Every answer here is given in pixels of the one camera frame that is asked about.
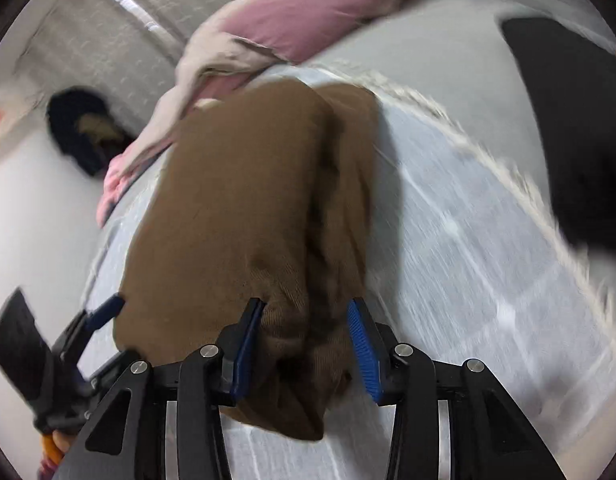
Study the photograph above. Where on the beige cloth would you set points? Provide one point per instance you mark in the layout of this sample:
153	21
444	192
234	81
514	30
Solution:
213	55

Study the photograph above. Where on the pale fringed blanket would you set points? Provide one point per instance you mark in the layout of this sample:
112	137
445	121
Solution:
463	270

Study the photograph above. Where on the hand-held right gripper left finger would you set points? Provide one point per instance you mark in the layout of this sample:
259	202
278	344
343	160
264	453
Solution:
245	355

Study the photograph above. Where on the dark blue slipper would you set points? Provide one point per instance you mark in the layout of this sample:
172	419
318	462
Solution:
75	125

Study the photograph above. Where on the light pink cloth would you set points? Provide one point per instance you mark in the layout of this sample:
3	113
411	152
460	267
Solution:
115	185

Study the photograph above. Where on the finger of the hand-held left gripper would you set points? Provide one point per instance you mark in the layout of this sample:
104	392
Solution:
110	367
105	310

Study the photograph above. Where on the black cloth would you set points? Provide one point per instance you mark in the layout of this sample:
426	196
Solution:
578	125

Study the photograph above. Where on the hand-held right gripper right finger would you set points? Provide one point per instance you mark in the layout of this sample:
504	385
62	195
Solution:
363	355

